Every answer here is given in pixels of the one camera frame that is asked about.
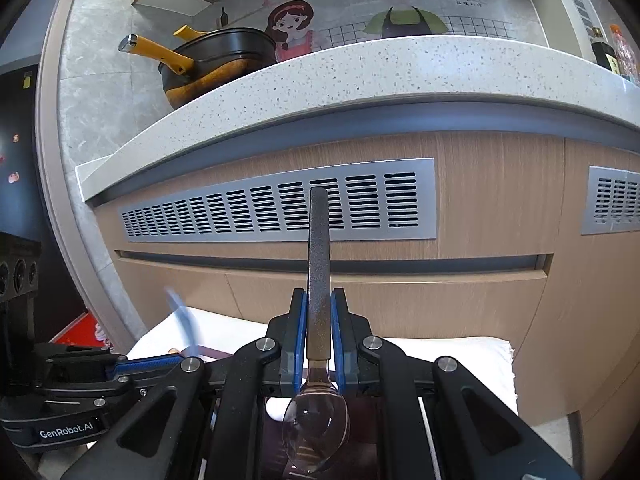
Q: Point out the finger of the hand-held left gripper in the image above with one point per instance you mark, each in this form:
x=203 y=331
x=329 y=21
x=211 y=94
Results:
x=145 y=363

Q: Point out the cartoon wall sticker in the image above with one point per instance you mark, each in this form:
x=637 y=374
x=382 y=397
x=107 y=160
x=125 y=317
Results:
x=400 y=15

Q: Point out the black refrigerator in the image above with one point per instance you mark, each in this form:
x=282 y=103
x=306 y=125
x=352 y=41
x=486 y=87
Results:
x=22 y=160

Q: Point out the red box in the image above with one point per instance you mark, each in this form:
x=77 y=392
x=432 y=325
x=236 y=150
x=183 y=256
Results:
x=82 y=332

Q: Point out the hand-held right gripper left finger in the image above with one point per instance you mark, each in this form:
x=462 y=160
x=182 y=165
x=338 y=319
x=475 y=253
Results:
x=301 y=340

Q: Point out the purple plastic utensil box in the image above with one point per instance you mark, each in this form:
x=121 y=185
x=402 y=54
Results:
x=272 y=445

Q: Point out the blue-grey plastic spoon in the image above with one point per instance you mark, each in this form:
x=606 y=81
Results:
x=182 y=317

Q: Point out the short grey vent grille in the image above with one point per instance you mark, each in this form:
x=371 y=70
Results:
x=615 y=200

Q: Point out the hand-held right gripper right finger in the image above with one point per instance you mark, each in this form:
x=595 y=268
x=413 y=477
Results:
x=336 y=340

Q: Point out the long grey vent grille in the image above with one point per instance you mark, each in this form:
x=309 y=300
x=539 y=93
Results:
x=280 y=207

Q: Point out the white speckled countertop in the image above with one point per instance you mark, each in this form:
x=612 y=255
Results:
x=350 y=75

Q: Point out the clear bottle orange cap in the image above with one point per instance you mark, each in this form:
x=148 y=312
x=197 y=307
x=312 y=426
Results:
x=627 y=55

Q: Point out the white fringed table cloth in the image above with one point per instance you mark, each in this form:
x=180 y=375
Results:
x=450 y=370

